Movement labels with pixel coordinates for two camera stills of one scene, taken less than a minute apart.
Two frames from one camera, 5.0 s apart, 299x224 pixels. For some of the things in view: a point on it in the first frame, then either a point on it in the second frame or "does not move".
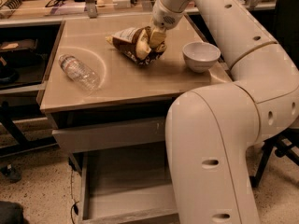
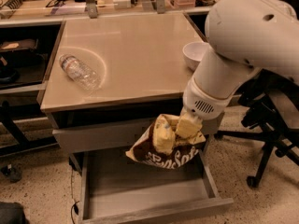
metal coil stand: x=9 y=7 does not move
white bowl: x=200 y=56 does not move
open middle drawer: x=128 y=185 does not move
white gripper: x=165 y=15 -> x=202 y=102
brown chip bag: x=125 y=41 -> x=144 y=148
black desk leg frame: x=22 y=147 does not move
